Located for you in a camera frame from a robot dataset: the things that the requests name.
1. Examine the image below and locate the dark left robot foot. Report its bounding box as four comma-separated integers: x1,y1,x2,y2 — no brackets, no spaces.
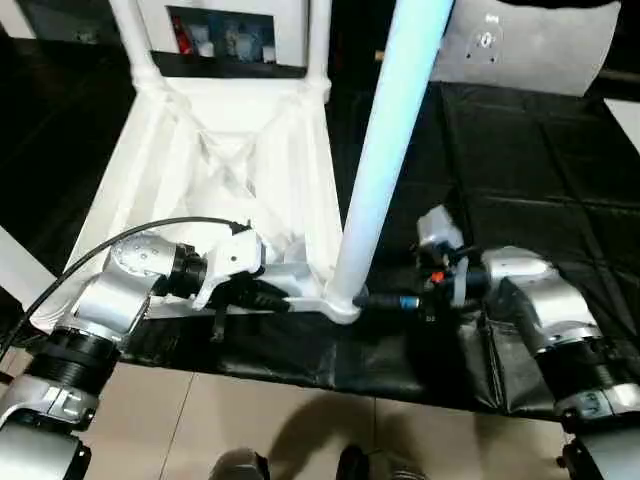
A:
208,448,271,480

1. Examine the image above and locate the dark robot foot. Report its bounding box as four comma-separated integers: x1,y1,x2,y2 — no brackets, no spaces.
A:
208,448,271,480
335,445,433,480

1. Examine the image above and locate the black cabinet with gold label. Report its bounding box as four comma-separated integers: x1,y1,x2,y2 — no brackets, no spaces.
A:
330,0,401,93

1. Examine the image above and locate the dark right robot foot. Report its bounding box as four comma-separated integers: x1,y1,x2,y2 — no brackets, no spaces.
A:
335,445,433,480

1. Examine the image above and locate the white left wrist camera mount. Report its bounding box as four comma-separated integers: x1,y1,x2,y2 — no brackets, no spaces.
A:
192,232,269,311

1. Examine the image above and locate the white cabinet with glass doors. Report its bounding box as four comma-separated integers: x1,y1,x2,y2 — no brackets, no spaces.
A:
0,0,311,69

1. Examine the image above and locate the flat white board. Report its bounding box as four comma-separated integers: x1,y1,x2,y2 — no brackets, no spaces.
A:
603,97,640,153

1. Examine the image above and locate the white plastic table top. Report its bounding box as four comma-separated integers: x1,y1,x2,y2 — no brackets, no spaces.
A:
30,75,361,327

